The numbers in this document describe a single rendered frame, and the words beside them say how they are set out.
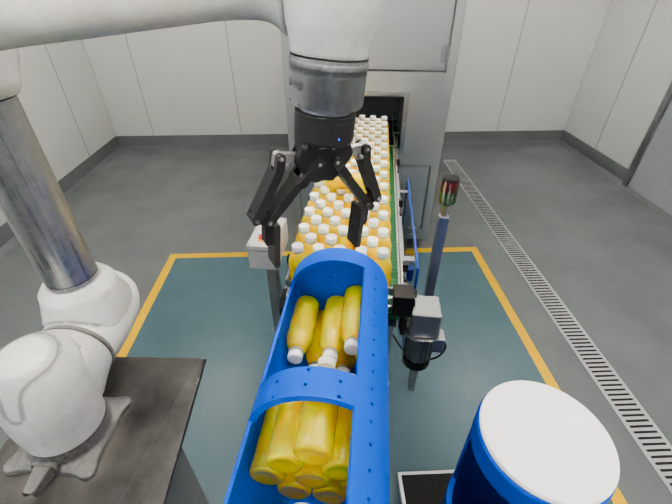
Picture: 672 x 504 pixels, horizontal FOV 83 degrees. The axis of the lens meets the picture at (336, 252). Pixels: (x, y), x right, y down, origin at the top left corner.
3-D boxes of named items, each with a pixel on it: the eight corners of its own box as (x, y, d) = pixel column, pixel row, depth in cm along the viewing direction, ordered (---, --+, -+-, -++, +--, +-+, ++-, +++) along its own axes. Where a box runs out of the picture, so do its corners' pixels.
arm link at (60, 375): (-2, 459, 73) (-66, 394, 60) (52, 377, 88) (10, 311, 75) (85, 459, 74) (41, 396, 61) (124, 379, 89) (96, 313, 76)
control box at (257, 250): (249, 268, 135) (245, 245, 129) (264, 237, 151) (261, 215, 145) (277, 270, 134) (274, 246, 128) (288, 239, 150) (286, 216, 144)
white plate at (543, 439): (524, 361, 98) (522, 364, 99) (454, 421, 85) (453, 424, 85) (644, 448, 80) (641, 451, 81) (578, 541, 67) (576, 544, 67)
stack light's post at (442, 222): (407, 389, 209) (439, 218, 144) (406, 383, 212) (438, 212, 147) (414, 389, 209) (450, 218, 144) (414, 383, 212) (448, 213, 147)
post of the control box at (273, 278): (285, 407, 200) (263, 255, 141) (286, 400, 203) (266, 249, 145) (292, 407, 200) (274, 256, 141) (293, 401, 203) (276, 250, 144)
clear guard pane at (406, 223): (403, 351, 173) (417, 268, 144) (398, 251, 236) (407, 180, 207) (404, 351, 173) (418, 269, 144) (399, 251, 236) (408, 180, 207)
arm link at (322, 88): (276, 48, 44) (276, 101, 47) (310, 63, 37) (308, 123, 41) (343, 49, 48) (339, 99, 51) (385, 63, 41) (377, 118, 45)
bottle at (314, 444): (288, 459, 68) (305, 372, 83) (325, 469, 69) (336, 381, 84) (299, 441, 64) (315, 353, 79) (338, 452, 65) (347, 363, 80)
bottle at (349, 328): (366, 283, 105) (363, 333, 90) (371, 301, 109) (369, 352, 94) (342, 286, 107) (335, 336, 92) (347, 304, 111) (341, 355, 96)
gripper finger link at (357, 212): (351, 200, 58) (355, 199, 58) (346, 238, 62) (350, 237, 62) (361, 209, 56) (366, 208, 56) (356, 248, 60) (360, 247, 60)
